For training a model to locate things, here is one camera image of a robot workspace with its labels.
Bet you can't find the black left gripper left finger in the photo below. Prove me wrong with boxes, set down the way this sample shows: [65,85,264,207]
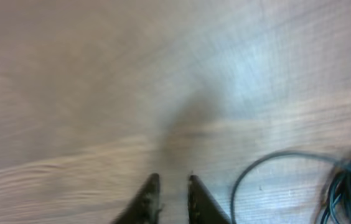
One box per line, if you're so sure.
[112,173,162,224]

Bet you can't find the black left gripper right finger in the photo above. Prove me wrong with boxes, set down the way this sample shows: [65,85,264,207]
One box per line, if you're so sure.
[187,175,231,224]

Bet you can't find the black USB cable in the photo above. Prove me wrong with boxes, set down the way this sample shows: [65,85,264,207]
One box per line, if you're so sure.
[230,150,351,224]

